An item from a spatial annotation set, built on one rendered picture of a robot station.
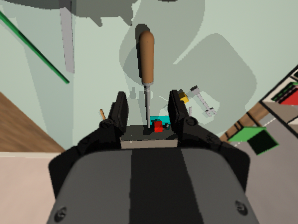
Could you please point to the teal square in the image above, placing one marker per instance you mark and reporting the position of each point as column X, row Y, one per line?
column 165, row 120

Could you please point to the red block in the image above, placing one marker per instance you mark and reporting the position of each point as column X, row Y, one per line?
column 158, row 126

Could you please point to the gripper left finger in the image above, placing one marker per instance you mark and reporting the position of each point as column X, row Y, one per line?
column 107, row 136

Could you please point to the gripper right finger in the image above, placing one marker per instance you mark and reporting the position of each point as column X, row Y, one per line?
column 190, row 134

